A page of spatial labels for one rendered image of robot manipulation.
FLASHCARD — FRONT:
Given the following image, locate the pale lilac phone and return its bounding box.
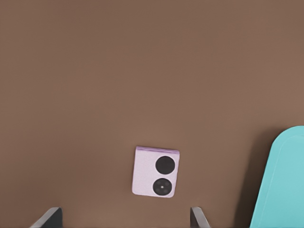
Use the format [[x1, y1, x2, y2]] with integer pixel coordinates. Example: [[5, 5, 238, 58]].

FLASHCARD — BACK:
[[132, 146, 180, 198]]

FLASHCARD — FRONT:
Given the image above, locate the pale blue-green tray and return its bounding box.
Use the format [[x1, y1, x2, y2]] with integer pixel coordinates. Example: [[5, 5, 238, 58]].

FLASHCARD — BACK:
[[248, 125, 304, 228]]

